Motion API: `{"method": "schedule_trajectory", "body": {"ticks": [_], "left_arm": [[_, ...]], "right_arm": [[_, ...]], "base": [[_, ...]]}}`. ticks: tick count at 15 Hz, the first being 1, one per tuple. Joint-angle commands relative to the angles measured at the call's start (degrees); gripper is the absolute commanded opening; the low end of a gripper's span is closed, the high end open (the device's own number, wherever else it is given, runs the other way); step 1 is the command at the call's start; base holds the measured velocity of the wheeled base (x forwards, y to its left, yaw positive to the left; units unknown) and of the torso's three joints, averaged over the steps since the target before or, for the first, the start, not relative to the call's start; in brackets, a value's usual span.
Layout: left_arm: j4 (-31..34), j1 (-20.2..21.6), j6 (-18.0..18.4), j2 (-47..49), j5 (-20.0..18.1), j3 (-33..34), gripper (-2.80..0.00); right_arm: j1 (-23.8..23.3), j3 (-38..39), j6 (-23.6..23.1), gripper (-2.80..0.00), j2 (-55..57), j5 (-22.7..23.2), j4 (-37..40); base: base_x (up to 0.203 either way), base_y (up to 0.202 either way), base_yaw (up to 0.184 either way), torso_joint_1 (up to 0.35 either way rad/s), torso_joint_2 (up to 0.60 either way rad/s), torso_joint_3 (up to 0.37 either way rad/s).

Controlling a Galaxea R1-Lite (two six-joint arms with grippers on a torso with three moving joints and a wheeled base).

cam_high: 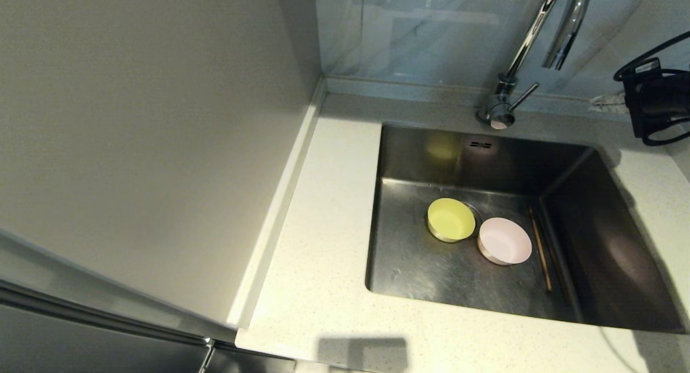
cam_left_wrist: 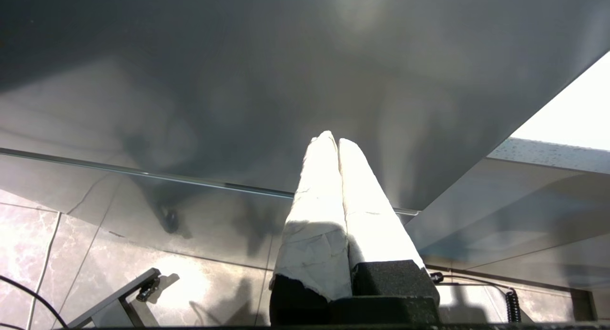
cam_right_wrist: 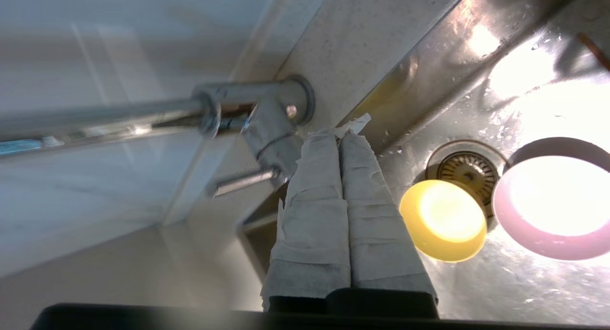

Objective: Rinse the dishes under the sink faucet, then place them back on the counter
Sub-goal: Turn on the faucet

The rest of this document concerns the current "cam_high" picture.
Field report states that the wooden chopstick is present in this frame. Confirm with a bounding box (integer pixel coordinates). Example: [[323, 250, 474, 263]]
[[538, 216, 572, 308], [528, 207, 554, 293]]

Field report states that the grey tall cabinet door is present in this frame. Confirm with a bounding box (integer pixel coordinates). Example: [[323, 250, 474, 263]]
[[0, 279, 296, 373]]

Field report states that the stainless steel sink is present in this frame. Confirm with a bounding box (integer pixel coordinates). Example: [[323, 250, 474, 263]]
[[365, 122, 688, 333]]

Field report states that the metal sink drain strainer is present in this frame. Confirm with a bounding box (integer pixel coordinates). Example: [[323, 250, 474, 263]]
[[464, 202, 484, 240]]

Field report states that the chrome gooseneck faucet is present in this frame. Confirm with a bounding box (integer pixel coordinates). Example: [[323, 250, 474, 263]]
[[475, 0, 594, 130]]

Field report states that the pink plastic bowl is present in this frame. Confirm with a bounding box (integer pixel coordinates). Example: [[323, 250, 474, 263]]
[[478, 217, 534, 266]]

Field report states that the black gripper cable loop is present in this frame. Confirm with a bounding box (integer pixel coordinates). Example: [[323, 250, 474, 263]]
[[613, 31, 690, 147]]

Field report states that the yellow plastic bowl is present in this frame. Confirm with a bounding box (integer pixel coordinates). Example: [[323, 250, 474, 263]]
[[427, 197, 477, 243]]

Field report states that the chrome cabinet door handle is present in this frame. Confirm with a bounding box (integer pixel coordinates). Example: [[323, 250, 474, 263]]
[[197, 336, 216, 373]]

